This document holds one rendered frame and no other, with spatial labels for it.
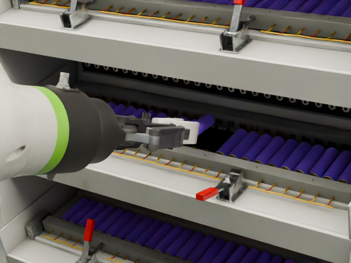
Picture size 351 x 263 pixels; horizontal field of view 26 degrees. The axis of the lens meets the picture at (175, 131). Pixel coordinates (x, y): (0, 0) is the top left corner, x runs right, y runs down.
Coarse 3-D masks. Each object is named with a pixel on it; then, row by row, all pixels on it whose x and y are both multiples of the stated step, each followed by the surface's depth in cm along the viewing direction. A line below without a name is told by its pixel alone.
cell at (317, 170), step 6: (330, 150) 103; (336, 150) 104; (324, 156) 102; (330, 156) 102; (336, 156) 103; (318, 162) 102; (324, 162) 101; (330, 162) 102; (312, 168) 101; (318, 168) 100; (324, 168) 101; (318, 174) 100
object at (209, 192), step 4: (224, 176) 100; (228, 180) 100; (220, 184) 100; (224, 184) 100; (228, 184) 100; (208, 188) 97; (212, 188) 97; (216, 188) 97; (220, 188) 98; (224, 188) 99; (200, 192) 96; (204, 192) 96; (208, 192) 96; (212, 192) 96; (216, 192) 97; (196, 196) 95; (200, 196) 95; (204, 196) 95; (208, 196) 96; (212, 196) 96; (204, 200) 95
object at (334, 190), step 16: (144, 160) 110; (176, 160) 109; (192, 160) 107; (208, 160) 105; (224, 160) 105; (240, 160) 104; (208, 176) 104; (256, 176) 102; (272, 176) 100; (288, 176) 99; (304, 176) 99; (272, 192) 99; (304, 192) 98; (320, 192) 97; (336, 192) 95
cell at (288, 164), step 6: (300, 144) 106; (306, 144) 106; (294, 150) 105; (300, 150) 105; (306, 150) 105; (294, 156) 104; (300, 156) 104; (288, 162) 102; (294, 162) 103; (288, 168) 102; (294, 168) 102
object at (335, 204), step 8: (120, 152) 114; (128, 152) 113; (152, 160) 111; (160, 160) 110; (168, 160) 110; (184, 168) 108; (200, 168) 107; (248, 184) 103; (256, 184) 102; (264, 184) 101; (280, 192) 100; (288, 192) 99; (296, 192) 99; (320, 200) 97; (328, 200) 96; (344, 208) 95
